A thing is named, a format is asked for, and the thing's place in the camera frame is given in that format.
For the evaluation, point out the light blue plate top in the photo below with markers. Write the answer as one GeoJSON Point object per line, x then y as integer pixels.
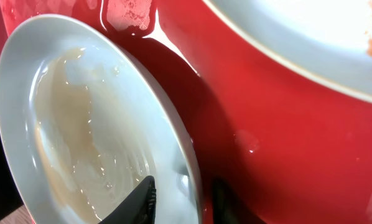
{"type": "Point", "coordinates": [326, 41]}

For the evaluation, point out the red serving tray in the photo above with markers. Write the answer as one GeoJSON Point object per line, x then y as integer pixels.
{"type": "Point", "coordinates": [293, 151]}

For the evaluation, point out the light blue plate bottom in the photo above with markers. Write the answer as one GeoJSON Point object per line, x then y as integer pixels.
{"type": "Point", "coordinates": [83, 123]}

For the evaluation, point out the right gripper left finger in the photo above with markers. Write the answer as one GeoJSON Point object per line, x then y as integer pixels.
{"type": "Point", "coordinates": [139, 207]}

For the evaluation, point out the light blue plate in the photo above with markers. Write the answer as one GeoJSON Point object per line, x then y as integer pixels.
{"type": "Point", "coordinates": [83, 123]}
{"type": "Point", "coordinates": [326, 41]}

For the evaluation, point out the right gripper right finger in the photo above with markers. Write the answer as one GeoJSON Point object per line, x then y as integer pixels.
{"type": "Point", "coordinates": [228, 207]}

